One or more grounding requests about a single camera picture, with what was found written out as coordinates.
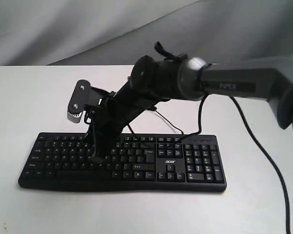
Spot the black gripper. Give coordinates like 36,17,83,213
84,91,156,163

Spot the black keyboard usb cable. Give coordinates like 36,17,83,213
126,109,185,136

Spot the grey backdrop cloth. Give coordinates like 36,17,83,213
0,0,293,65

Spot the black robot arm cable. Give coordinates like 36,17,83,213
183,94,293,234

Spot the black acer keyboard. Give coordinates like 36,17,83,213
18,133,227,192

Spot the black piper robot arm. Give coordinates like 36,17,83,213
88,42,293,162

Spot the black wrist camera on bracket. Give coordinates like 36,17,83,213
67,79,109,123

